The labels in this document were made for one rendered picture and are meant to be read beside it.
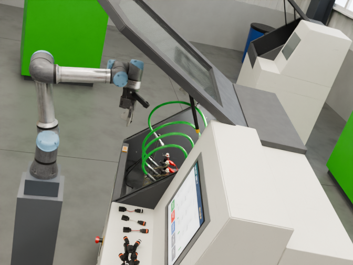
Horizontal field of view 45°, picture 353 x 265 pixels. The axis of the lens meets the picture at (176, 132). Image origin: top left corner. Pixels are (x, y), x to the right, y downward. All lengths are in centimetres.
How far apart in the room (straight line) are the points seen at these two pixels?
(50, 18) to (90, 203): 253
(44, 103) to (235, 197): 128
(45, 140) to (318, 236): 144
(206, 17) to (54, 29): 432
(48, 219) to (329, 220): 153
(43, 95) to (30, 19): 312
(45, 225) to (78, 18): 336
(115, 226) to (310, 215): 90
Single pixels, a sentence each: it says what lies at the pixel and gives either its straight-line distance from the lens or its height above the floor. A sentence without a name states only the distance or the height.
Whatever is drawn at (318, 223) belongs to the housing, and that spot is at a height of 147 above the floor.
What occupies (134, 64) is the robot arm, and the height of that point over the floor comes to 157.
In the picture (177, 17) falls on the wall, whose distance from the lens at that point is 894.
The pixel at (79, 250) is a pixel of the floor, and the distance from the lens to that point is 335.
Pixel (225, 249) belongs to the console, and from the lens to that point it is 147.
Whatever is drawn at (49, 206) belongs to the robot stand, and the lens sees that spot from 250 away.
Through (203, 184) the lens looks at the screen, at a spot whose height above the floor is 144.
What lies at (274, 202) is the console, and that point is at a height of 155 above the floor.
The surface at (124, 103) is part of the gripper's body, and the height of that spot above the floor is 135.
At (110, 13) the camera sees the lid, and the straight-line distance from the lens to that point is 186.
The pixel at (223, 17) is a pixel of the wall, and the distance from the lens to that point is 917.
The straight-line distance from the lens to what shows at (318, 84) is 526.
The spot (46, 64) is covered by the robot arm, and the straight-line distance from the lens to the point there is 220.
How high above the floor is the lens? 235
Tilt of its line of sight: 27 degrees down
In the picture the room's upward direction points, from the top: 16 degrees clockwise
